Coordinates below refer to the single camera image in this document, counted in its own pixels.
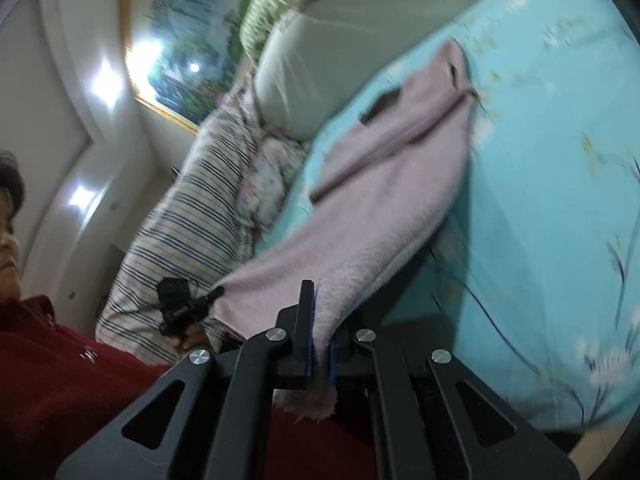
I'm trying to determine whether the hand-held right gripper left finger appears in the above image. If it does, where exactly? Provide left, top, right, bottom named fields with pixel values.
left=55, top=280, right=321, bottom=480

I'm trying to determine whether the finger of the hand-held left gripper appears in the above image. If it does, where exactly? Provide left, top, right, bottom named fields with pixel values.
left=202, top=285, right=227, bottom=311

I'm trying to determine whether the ceiling light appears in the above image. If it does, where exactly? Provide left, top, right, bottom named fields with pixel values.
left=87, top=57, right=125, bottom=110
left=65, top=182, right=98, bottom=213

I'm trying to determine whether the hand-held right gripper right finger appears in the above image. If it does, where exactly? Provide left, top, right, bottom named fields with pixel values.
left=327, top=310, right=581, bottom=480

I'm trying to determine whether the plaid quilt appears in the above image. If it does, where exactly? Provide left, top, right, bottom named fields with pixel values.
left=95, top=80, right=266, bottom=366

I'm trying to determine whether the floral ruffled pillow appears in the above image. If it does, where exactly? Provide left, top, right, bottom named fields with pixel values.
left=235, top=135, right=311, bottom=233

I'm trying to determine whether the framed landscape painting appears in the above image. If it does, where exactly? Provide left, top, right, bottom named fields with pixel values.
left=122, top=0, right=258, bottom=136

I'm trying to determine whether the pink knitted sweater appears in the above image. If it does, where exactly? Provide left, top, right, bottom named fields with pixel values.
left=207, top=39, right=478, bottom=423

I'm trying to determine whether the person's head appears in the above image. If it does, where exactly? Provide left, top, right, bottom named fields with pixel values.
left=0, top=149, right=27, bottom=301

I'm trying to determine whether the green patterned pillow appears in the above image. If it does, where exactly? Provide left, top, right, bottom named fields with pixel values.
left=238, top=0, right=297, bottom=63

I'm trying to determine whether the green striped pillow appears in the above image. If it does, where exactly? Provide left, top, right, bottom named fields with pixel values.
left=254, top=0, right=586, bottom=142

